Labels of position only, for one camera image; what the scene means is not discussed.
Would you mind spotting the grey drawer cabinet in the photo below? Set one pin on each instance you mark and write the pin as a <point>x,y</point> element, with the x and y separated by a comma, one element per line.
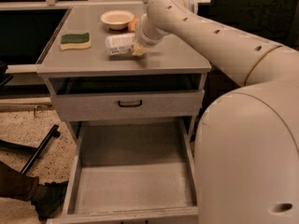
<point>170,66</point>

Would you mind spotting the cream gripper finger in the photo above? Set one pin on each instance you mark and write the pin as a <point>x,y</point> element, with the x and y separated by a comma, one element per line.
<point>139,50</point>

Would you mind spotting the person's leg and shoe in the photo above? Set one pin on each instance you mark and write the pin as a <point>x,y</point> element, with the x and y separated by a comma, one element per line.
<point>46,198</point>

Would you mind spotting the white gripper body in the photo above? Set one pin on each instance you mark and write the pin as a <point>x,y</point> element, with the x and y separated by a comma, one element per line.
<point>142,37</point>

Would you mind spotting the white bowl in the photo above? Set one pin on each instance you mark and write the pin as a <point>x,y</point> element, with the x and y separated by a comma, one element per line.
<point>117,19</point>

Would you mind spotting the black chair base leg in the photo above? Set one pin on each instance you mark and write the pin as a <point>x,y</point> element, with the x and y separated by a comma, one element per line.
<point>34,152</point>

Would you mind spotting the green yellow sponge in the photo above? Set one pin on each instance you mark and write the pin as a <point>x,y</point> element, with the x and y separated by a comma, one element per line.
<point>75,41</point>

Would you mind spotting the closed drawer with black handle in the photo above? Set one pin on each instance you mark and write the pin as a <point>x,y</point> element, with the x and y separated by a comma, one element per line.
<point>85,107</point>

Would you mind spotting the black office chair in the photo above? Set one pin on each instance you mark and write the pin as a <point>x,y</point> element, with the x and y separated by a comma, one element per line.
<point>276,20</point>

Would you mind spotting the open bottom drawer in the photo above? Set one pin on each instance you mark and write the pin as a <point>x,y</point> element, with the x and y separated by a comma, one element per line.
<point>136,173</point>

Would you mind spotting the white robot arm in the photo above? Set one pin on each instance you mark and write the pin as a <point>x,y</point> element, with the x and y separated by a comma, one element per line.
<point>246,158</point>

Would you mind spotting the orange fruit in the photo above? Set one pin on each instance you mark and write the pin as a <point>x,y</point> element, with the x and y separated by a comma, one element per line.
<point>132,25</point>

